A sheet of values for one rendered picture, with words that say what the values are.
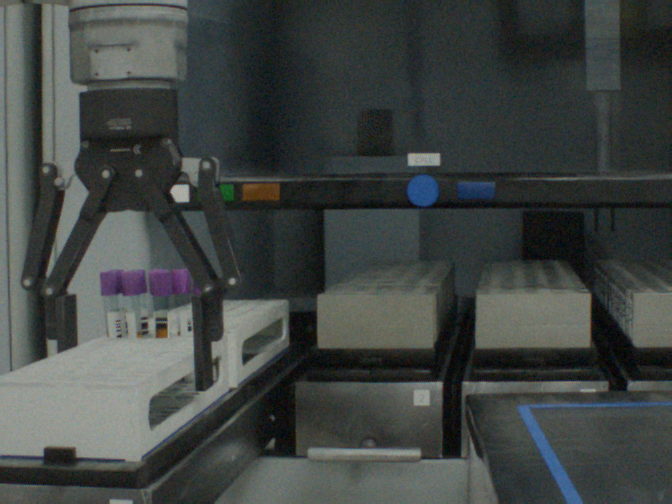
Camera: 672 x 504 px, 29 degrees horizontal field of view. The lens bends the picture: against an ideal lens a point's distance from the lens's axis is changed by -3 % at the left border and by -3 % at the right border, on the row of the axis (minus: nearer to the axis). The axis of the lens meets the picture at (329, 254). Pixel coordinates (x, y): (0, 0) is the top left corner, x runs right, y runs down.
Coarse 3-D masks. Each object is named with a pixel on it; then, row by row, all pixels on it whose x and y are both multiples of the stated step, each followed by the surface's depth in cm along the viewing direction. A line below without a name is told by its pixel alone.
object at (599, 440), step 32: (480, 416) 96; (512, 416) 95; (544, 416) 95; (576, 416) 95; (608, 416) 94; (640, 416) 94; (480, 448) 86; (512, 448) 84; (544, 448) 83; (576, 448) 83; (608, 448) 83; (640, 448) 82; (480, 480) 104; (512, 480) 74; (544, 480) 74; (576, 480) 74; (608, 480) 74; (640, 480) 73
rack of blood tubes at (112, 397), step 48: (144, 336) 110; (192, 336) 109; (0, 384) 83; (48, 384) 83; (96, 384) 83; (144, 384) 84; (192, 384) 108; (0, 432) 84; (48, 432) 83; (96, 432) 83; (144, 432) 84
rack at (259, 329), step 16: (224, 304) 138; (240, 304) 139; (256, 304) 139; (272, 304) 139; (288, 304) 142; (192, 320) 122; (224, 320) 122; (240, 320) 123; (256, 320) 124; (272, 320) 132; (288, 320) 142; (240, 336) 116; (256, 336) 142; (272, 336) 142; (288, 336) 142; (240, 352) 116; (256, 352) 131; (272, 352) 132; (240, 368) 116; (256, 368) 123
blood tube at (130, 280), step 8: (128, 272) 108; (136, 272) 108; (128, 280) 108; (136, 280) 108; (128, 288) 108; (136, 288) 108; (128, 296) 108; (136, 296) 108; (128, 304) 108; (136, 304) 108; (128, 312) 108; (136, 312) 108; (128, 320) 108; (136, 320) 108; (128, 328) 108; (136, 328) 108; (128, 336) 108; (136, 336) 108
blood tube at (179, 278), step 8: (176, 272) 109; (184, 272) 109; (176, 280) 109; (184, 280) 109; (176, 288) 109; (184, 288) 109; (176, 296) 109; (184, 296) 109; (176, 304) 109; (184, 304) 109; (176, 312) 109; (184, 312) 109; (176, 320) 110; (184, 320) 109; (176, 328) 110; (184, 328) 109; (192, 376) 110
